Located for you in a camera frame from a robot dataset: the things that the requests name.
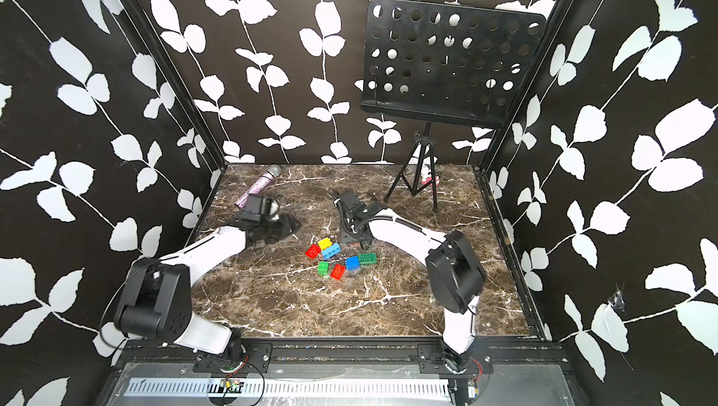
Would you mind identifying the dark green long lego brick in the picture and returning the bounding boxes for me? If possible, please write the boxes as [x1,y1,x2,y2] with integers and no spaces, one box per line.
[357,253,378,267]

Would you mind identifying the bright green square lego brick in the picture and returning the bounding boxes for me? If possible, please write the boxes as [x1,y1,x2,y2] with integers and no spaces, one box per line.
[317,261,329,277]

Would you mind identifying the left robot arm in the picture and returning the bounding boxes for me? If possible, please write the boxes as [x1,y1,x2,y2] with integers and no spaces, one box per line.
[113,195,301,362]

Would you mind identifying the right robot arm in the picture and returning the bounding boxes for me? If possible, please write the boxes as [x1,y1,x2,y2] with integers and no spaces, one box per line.
[331,190,487,365]

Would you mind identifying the light blue long lego brick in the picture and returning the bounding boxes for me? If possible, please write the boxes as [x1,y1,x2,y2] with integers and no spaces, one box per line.
[322,243,340,260]

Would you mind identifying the yellow lego brick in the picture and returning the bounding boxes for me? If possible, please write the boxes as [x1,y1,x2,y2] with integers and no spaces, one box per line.
[317,238,333,251]

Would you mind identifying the blue square lego brick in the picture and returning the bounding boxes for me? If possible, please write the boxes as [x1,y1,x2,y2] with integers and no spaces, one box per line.
[345,256,361,271]

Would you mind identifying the red lego brick far left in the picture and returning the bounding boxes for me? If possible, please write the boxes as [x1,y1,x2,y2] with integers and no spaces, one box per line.
[305,243,322,259]

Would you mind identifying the purple glitter microphone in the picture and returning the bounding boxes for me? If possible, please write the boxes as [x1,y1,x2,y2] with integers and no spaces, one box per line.
[234,165,282,209]

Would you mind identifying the pink object behind stand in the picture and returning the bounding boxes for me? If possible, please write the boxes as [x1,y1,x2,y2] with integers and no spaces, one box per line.
[421,176,439,185]

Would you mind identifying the black perforated music stand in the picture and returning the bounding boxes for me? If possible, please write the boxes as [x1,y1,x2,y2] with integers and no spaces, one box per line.
[361,0,547,195]

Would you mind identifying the white slotted cable duct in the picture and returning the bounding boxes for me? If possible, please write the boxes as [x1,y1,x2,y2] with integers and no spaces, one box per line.
[121,378,451,400]

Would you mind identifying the black mounting rail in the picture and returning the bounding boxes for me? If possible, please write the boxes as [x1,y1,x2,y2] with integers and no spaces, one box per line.
[120,338,570,376]

